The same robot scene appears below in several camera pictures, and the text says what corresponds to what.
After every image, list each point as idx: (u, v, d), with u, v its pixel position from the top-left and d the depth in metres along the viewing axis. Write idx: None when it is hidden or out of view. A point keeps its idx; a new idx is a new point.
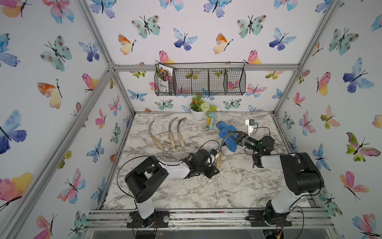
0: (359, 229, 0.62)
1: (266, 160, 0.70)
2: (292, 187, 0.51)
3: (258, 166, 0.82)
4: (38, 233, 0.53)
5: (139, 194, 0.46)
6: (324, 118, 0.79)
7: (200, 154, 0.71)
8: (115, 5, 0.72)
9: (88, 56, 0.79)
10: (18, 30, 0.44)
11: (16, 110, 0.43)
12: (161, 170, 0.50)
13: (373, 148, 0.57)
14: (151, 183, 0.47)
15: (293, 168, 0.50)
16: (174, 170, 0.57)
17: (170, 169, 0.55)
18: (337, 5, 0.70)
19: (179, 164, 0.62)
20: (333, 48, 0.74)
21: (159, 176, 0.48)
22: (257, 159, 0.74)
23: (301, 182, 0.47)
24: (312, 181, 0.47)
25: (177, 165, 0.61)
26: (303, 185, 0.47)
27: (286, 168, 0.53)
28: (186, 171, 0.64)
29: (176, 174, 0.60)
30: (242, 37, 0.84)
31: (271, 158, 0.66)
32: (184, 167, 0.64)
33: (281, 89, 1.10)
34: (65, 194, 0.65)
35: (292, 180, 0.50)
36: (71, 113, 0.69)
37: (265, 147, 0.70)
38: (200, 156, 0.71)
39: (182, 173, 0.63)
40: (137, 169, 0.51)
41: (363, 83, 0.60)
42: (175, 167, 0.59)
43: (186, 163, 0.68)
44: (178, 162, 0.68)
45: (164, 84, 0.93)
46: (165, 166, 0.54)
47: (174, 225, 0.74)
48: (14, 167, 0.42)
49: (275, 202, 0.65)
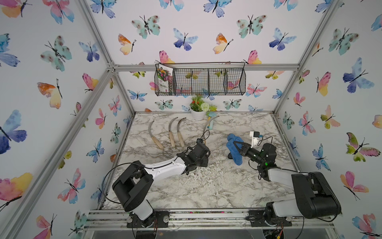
0: (359, 230, 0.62)
1: (274, 174, 0.65)
2: (304, 210, 0.47)
3: (264, 178, 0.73)
4: (38, 233, 0.53)
5: (127, 203, 0.44)
6: (324, 118, 0.79)
7: (199, 149, 0.67)
8: (115, 5, 0.72)
9: (88, 56, 0.79)
10: (18, 31, 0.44)
11: (16, 110, 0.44)
12: (146, 177, 0.46)
13: (373, 148, 0.57)
14: (137, 193, 0.44)
15: (306, 189, 0.45)
16: (163, 172, 0.53)
17: (159, 171, 0.51)
18: (337, 5, 0.70)
19: (172, 163, 0.58)
20: (333, 48, 0.74)
21: (143, 184, 0.44)
22: (263, 172, 0.70)
23: (316, 207, 0.43)
24: (328, 206, 0.43)
25: (166, 166, 0.55)
26: (318, 210, 0.42)
27: (297, 188, 0.48)
28: (181, 168, 0.60)
29: (168, 174, 0.56)
30: (242, 37, 0.84)
31: (282, 174, 0.60)
32: (177, 165, 0.59)
33: (281, 89, 1.10)
34: (65, 194, 0.65)
35: (305, 203, 0.46)
36: (71, 113, 0.69)
37: (268, 153, 0.69)
38: (199, 149, 0.67)
39: (178, 169, 0.59)
40: (121, 178, 0.48)
41: (363, 83, 0.60)
42: (164, 170, 0.53)
43: (182, 158, 0.64)
44: (169, 162, 0.58)
45: (164, 84, 0.93)
46: (154, 170, 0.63)
47: (174, 225, 0.74)
48: (14, 167, 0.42)
49: (276, 205, 0.64)
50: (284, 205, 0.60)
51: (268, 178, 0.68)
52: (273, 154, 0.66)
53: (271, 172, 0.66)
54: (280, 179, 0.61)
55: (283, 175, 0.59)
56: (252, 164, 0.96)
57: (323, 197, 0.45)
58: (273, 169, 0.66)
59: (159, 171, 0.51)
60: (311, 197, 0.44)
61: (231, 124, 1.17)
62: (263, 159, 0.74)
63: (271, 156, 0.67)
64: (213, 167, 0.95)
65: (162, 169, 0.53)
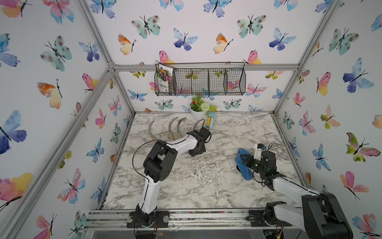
0: (359, 230, 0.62)
1: (279, 183, 0.61)
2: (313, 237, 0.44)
3: (269, 186, 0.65)
4: (38, 233, 0.53)
5: (160, 174, 0.54)
6: (324, 118, 0.79)
7: (206, 129, 0.81)
8: (115, 5, 0.72)
9: (88, 56, 0.79)
10: (17, 30, 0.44)
11: (16, 110, 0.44)
12: (171, 150, 0.55)
13: (373, 148, 0.57)
14: (167, 163, 0.54)
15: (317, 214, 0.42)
16: (182, 147, 0.62)
17: (178, 145, 0.61)
18: (337, 5, 0.70)
19: (185, 139, 0.67)
20: (333, 48, 0.74)
21: (171, 156, 0.54)
22: (266, 179, 0.68)
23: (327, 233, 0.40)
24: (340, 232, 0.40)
25: (183, 140, 0.65)
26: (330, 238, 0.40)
27: (306, 210, 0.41)
28: (195, 142, 0.70)
29: (184, 149, 0.65)
30: (242, 37, 0.84)
31: (288, 188, 0.57)
32: (191, 139, 0.69)
33: (281, 89, 1.10)
34: (65, 194, 0.65)
35: (314, 229, 0.43)
36: (71, 113, 0.69)
37: (266, 158, 0.70)
38: (205, 130, 0.81)
39: (192, 144, 0.69)
40: (149, 155, 0.57)
41: (363, 83, 0.60)
42: (182, 144, 0.62)
43: (192, 135, 0.73)
44: (182, 138, 0.67)
45: (164, 84, 0.93)
46: (174, 144, 0.60)
47: (174, 225, 0.74)
48: (14, 167, 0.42)
49: (278, 208, 0.64)
50: (288, 215, 0.58)
51: (273, 186, 0.65)
52: (273, 158, 0.67)
53: (275, 182, 0.64)
54: (286, 192, 0.58)
55: (289, 188, 0.56)
56: None
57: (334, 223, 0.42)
58: (279, 179, 0.62)
59: (179, 145, 0.61)
60: (322, 223, 0.41)
61: (231, 124, 1.17)
62: (264, 164, 0.74)
63: (272, 161, 0.67)
64: (213, 167, 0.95)
65: (180, 144, 0.62)
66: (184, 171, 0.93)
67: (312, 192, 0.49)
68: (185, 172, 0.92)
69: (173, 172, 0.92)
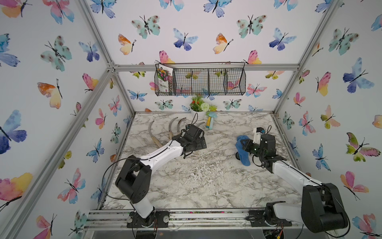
0: (359, 230, 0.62)
1: (279, 168, 0.60)
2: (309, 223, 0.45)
3: (268, 169, 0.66)
4: (38, 233, 0.53)
5: (133, 196, 0.46)
6: (324, 118, 0.79)
7: (194, 129, 0.69)
8: (115, 5, 0.72)
9: (88, 56, 0.79)
10: (18, 30, 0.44)
11: (16, 110, 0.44)
12: (143, 168, 0.46)
13: (373, 148, 0.56)
14: (140, 184, 0.45)
15: (318, 205, 0.42)
16: (161, 159, 0.53)
17: (156, 159, 0.51)
18: (337, 5, 0.70)
19: (167, 149, 0.57)
20: (333, 48, 0.74)
21: (143, 176, 0.45)
22: (266, 161, 0.66)
23: (324, 222, 0.41)
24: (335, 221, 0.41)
25: (162, 153, 0.55)
26: (327, 226, 0.41)
27: (306, 199, 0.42)
28: (178, 150, 0.60)
29: (165, 160, 0.55)
30: (242, 37, 0.84)
31: (289, 174, 0.56)
32: (173, 148, 0.58)
33: (281, 89, 1.10)
34: (65, 194, 0.65)
35: (311, 217, 0.44)
36: (71, 113, 0.69)
37: (266, 140, 0.69)
38: (194, 130, 0.69)
39: (175, 153, 0.59)
40: (121, 174, 0.49)
41: (363, 83, 0.60)
42: (161, 156, 0.53)
43: (178, 140, 0.63)
44: (164, 148, 0.57)
45: (164, 84, 0.93)
46: (151, 159, 0.51)
47: (174, 225, 0.74)
48: (14, 167, 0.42)
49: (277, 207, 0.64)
50: (286, 211, 0.59)
51: (272, 169, 0.65)
52: (272, 140, 0.65)
53: (275, 165, 0.63)
54: (286, 177, 0.57)
55: (290, 174, 0.55)
56: (252, 164, 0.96)
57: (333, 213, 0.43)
58: (279, 163, 0.61)
59: (156, 159, 0.52)
60: (321, 214, 0.41)
61: (231, 124, 1.17)
62: (264, 147, 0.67)
63: (271, 143, 0.66)
64: (213, 167, 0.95)
65: (158, 157, 0.53)
66: (184, 171, 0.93)
67: (312, 181, 0.48)
68: (185, 172, 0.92)
69: (173, 172, 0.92)
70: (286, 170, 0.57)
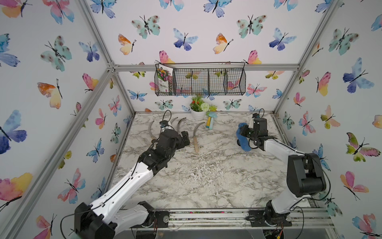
0: (359, 230, 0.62)
1: (270, 145, 0.65)
2: (292, 187, 0.51)
3: (260, 147, 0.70)
4: (38, 233, 0.53)
5: None
6: (324, 119, 0.79)
7: (164, 140, 0.54)
8: (115, 5, 0.72)
9: (88, 56, 0.79)
10: (17, 30, 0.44)
11: (16, 110, 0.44)
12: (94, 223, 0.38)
13: (373, 148, 0.56)
14: None
15: (299, 171, 0.47)
16: (120, 198, 0.44)
17: (113, 201, 0.43)
18: (337, 5, 0.70)
19: (130, 181, 0.47)
20: (333, 48, 0.74)
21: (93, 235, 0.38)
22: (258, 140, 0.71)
23: (303, 185, 0.46)
24: (314, 184, 0.47)
25: (123, 189, 0.45)
26: (306, 188, 0.46)
27: (290, 167, 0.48)
28: (146, 176, 0.50)
29: (130, 194, 0.47)
30: (242, 37, 0.84)
31: (277, 147, 0.61)
32: (138, 176, 0.48)
33: (281, 89, 1.10)
34: (65, 194, 0.65)
35: (294, 181, 0.50)
36: (71, 113, 0.69)
37: (257, 121, 0.75)
38: (165, 140, 0.54)
39: (143, 179, 0.50)
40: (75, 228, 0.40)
41: (363, 83, 0.60)
42: (119, 195, 0.44)
43: (145, 160, 0.52)
44: (125, 180, 0.47)
45: (164, 84, 0.93)
46: (106, 202, 0.42)
47: (174, 225, 0.74)
48: (14, 167, 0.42)
49: (275, 202, 0.65)
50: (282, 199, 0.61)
51: (263, 146, 0.70)
52: (264, 121, 0.71)
53: (266, 143, 0.68)
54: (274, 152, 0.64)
55: (278, 149, 0.60)
56: (252, 164, 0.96)
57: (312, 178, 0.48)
58: (270, 140, 0.66)
59: (113, 200, 0.43)
60: (302, 179, 0.47)
61: (231, 124, 1.17)
62: (256, 128, 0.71)
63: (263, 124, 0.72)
64: (213, 167, 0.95)
65: (116, 196, 0.43)
66: (184, 171, 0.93)
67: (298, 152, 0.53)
68: (185, 172, 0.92)
69: (173, 172, 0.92)
70: (275, 145, 0.62)
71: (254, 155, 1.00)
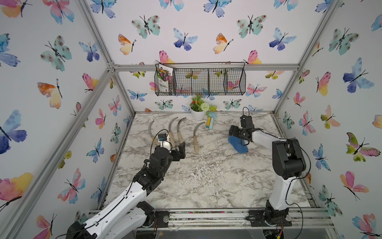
0: (359, 230, 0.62)
1: (257, 135, 0.72)
2: (277, 171, 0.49)
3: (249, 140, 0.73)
4: (38, 233, 0.53)
5: None
6: (324, 118, 0.79)
7: (156, 162, 0.54)
8: (115, 5, 0.72)
9: (88, 56, 0.79)
10: (17, 30, 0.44)
11: (16, 110, 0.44)
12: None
13: (373, 148, 0.56)
14: None
15: (282, 154, 0.53)
16: (114, 216, 0.46)
17: (107, 220, 0.44)
18: (337, 5, 0.70)
19: (123, 201, 0.49)
20: (333, 48, 0.74)
21: None
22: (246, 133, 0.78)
23: (286, 167, 0.52)
24: (296, 166, 0.53)
25: (116, 209, 0.47)
26: (289, 170, 0.52)
27: (273, 152, 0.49)
28: (140, 195, 0.52)
29: (123, 214, 0.49)
30: (242, 37, 0.84)
31: (263, 136, 0.67)
32: (132, 196, 0.51)
33: (280, 89, 1.11)
34: (65, 193, 0.65)
35: (277, 164, 0.56)
36: (71, 113, 0.69)
37: (243, 117, 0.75)
38: (156, 162, 0.55)
39: (137, 199, 0.52)
40: None
41: (363, 83, 0.60)
42: (113, 214, 0.46)
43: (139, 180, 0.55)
44: (119, 199, 0.49)
45: (164, 84, 0.93)
46: (100, 220, 0.44)
47: (174, 225, 0.74)
48: (14, 167, 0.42)
49: (271, 197, 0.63)
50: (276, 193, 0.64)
51: (251, 138, 0.77)
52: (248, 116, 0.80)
53: (254, 134, 0.74)
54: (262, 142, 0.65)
55: (265, 138, 0.66)
56: (252, 164, 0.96)
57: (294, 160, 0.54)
58: (257, 131, 0.72)
59: (107, 219, 0.44)
60: (284, 162, 0.53)
61: (231, 124, 1.17)
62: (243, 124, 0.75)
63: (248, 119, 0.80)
64: (213, 167, 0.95)
65: (110, 215, 0.45)
66: (184, 171, 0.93)
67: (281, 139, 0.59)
68: (185, 172, 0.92)
69: (173, 172, 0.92)
70: (262, 135, 0.68)
71: (254, 155, 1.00)
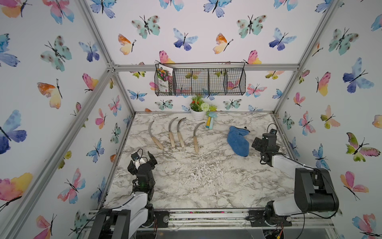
0: (359, 230, 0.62)
1: (278, 161, 0.64)
2: (300, 203, 0.48)
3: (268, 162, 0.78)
4: (38, 233, 0.53)
5: None
6: (324, 118, 0.79)
7: (143, 177, 0.64)
8: (115, 5, 0.72)
9: (88, 56, 0.79)
10: (18, 30, 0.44)
11: (16, 110, 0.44)
12: (121, 212, 0.46)
13: (373, 148, 0.57)
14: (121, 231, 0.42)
15: (309, 187, 0.45)
16: (134, 203, 0.54)
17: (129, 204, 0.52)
18: (337, 5, 0.70)
19: (134, 197, 0.58)
20: (333, 48, 0.74)
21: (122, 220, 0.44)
22: (266, 155, 0.71)
23: (312, 201, 0.43)
24: (325, 203, 0.43)
25: (132, 199, 0.56)
26: (315, 203, 0.43)
27: (299, 181, 0.48)
28: (144, 196, 0.62)
29: (136, 208, 0.55)
30: (242, 37, 0.84)
31: (285, 163, 0.60)
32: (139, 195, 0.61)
33: (280, 89, 1.11)
34: (65, 194, 0.65)
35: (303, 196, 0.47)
36: (71, 113, 0.69)
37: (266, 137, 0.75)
38: (143, 176, 0.64)
39: (143, 199, 0.61)
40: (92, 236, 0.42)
41: (362, 83, 0.60)
42: (132, 201, 0.55)
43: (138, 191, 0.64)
44: (130, 198, 0.57)
45: (164, 84, 0.93)
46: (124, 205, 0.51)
47: (174, 225, 0.74)
48: (14, 167, 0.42)
49: (276, 204, 0.65)
50: (284, 205, 0.60)
51: (271, 162, 0.69)
52: (272, 137, 0.71)
53: (275, 159, 0.66)
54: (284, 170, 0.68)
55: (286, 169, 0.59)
56: (252, 164, 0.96)
57: (323, 195, 0.45)
58: (278, 156, 0.65)
59: (129, 204, 0.52)
60: (311, 193, 0.44)
61: (231, 124, 1.17)
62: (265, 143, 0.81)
63: (271, 140, 0.72)
64: (213, 167, 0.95)
65: (130, 202, 0.54)
66: (184, 171, 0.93)
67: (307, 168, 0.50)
68: (185, 172, 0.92)
69: (173, 172, 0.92)
70: (284, 161, 0.61)
71: (254, 155, 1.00)
